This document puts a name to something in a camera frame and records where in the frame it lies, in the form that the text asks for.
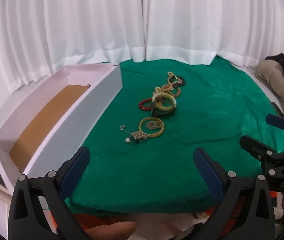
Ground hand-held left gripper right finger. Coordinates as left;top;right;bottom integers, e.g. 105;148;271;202
193;147;275;240

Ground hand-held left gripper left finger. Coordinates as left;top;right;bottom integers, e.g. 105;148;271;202
8;146;91;240

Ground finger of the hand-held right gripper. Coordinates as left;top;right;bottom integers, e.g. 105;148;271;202
240;135;284;178
266;114;284;142

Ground white cardboard box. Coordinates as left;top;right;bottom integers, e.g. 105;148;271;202
0;64;124;193

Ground pale stone bangle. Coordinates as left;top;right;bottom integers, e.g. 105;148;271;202
151;92;178;112

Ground red bead bracelet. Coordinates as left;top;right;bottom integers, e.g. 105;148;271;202
139;97;155;112

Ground gold bead necklace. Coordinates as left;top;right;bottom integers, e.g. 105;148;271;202
154;71;185;98

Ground person's left hand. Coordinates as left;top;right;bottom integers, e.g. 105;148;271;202
85;221;136;240

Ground green cloth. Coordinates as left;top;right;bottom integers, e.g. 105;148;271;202
67;58;284;216

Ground beige cloth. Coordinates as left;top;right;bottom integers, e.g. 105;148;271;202
254;60;284;107

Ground orange cloth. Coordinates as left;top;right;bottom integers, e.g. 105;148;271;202
45;190;283;240

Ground gold bangle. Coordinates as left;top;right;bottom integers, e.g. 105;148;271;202
139;116;165;138

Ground silver square brooch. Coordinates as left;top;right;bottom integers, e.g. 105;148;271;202
129;131;148;143

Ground dark bangle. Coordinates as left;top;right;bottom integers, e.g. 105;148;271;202
152;106;177;119

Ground white curtain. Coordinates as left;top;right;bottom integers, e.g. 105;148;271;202
0;0;147;94
142;0;284;68

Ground gold linked ring pendant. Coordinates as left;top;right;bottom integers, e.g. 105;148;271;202
147;120;162;131

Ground black bead bracelet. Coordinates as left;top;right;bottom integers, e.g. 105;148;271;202
174;75;186;87

